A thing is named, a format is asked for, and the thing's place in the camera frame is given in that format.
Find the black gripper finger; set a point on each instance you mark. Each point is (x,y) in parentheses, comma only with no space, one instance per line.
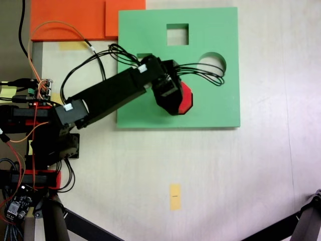
(171,105)

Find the red octagonal block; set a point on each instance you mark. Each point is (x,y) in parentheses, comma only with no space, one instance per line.
(186,96)

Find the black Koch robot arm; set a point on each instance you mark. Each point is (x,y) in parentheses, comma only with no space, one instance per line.
(110,93)

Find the large orange foam block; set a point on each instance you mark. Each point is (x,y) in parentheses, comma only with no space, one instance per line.
(67,20)

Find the green shape sorter board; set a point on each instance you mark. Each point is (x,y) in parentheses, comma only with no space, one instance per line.
(213,113)

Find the yellow label tape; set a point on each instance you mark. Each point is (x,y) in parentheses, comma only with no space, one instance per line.
(175,198)

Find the long yellow tape strip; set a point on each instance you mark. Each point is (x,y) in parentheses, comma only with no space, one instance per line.
(72,45)

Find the small yellow tape piece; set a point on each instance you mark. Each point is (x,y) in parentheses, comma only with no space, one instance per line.
(57,96)

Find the green controller circuit board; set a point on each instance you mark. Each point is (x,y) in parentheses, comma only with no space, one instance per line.
(45,89)

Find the red and black table clamp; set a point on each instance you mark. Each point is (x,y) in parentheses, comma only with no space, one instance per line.
(22,111)
(47,179)

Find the thin black tripod leg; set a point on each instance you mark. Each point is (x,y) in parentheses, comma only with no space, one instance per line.
(90,227)
(273,227)

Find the yellow sticky note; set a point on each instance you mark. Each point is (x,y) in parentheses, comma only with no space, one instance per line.
(7,91)

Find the thick black tripod leg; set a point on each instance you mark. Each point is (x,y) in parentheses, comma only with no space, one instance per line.
(309,216)
(55,221)

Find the black power circuit board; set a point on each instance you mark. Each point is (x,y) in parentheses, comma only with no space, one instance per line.
(21,200)

